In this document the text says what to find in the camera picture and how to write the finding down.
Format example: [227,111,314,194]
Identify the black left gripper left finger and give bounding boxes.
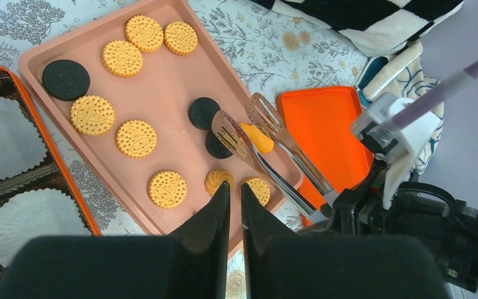
[0,182,230,298]

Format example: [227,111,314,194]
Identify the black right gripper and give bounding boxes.
[296,158,450,238]

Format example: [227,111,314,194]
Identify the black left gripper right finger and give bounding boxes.
[241,184,449,298]

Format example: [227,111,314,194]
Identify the orange fish cookie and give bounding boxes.
[240,123,274,154]

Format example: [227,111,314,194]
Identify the metal serving tongs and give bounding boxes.
[212,93,339,224]

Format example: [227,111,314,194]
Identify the orange cookie box with liners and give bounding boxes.
[0,65,103,299]

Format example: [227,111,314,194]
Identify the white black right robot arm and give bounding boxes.
[302,160,478,294]

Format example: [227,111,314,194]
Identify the yellow round biscuit left lower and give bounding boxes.
[148,170,188,209]

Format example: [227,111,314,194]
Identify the yellow round biscuit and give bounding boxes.
[101,40,144,77]
[115,120,157,158]
[164,21,198,55]
[124,15,164,53]
[69,95,116,136]
[148,170,188,209]
[244,177,271,206]

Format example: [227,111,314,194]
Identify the yellow round biscuit bottom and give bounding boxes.
[244,177,271,206]

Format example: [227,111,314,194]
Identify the swirl butter cookie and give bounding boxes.
[204,169,235,197]

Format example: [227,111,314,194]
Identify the black sandwich cookie lower centre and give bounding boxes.
[205,131,233,159]

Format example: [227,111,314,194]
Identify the black sandwich cookie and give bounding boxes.
[205,131,233,159]
[42,59,91,102]
[188,97,221,130]

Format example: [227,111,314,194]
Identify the orange box lid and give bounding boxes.
[276,85,375,228]

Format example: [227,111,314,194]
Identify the beige blue printed cloth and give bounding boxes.
[354,40,446,176]

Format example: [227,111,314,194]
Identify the yellow round biscuit left middle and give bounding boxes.
[115,120,157,158]

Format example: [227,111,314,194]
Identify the black sandwich cookie upper centre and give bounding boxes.
[188,97,221,130]

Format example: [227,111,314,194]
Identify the white paper liner middle right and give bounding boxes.
[0,189,91,267]

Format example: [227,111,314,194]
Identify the white paper liner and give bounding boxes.
[0,97,47,179]
[0,189,91,267]

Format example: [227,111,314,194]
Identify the yellow round biscuit left upper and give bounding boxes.
[69,95,116,136]

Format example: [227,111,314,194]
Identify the pink cookie tray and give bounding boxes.
[18,0,304,261]

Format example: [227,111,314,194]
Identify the black white checkered pillow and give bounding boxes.
[257,0,464,57]

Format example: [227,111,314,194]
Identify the white paper liner top right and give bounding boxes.
[0,97,47,179]

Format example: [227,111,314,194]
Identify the black sandwich cookie top left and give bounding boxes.
[42,59,91,102]

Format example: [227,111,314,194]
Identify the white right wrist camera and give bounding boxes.
[350,93,441,210]

